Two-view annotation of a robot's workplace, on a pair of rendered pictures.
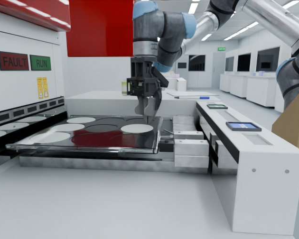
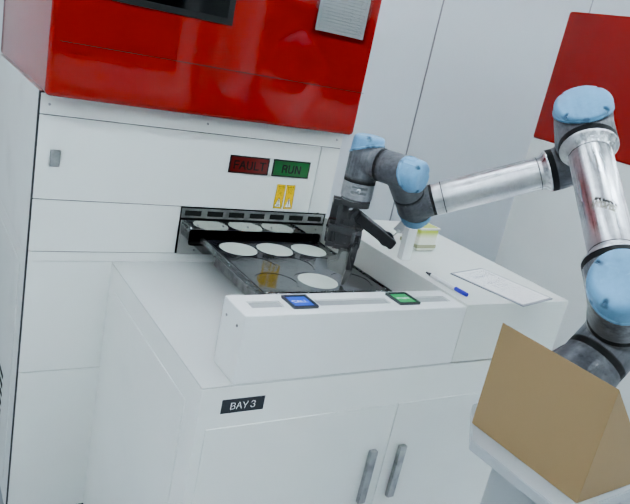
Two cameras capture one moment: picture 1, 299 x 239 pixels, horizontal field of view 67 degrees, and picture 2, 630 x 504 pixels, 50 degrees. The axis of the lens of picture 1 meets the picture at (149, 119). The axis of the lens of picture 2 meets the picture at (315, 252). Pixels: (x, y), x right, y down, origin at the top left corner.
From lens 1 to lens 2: 1.25 m
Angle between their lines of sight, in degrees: 49
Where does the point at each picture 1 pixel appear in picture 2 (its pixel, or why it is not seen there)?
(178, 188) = not seen: hidden behind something
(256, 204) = (223, 344)
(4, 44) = (241, 149)
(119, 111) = (363, 260)
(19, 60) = (255, 164)
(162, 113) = (401, 287)
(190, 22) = (404, 172)
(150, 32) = (354, 172)
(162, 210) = (213, 332)
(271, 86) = not seen: outside the picture
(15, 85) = (242, 188)
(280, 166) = (235, 319)
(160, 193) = not seen: hidden behind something
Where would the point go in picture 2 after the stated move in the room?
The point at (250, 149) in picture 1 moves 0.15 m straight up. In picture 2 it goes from (232, 298) to (246, 223)
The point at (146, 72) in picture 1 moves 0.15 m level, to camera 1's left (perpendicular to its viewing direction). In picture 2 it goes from (346, 218) to (310, 199)
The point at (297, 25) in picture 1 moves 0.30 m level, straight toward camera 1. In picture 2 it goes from (594, 227) to (437, 198)
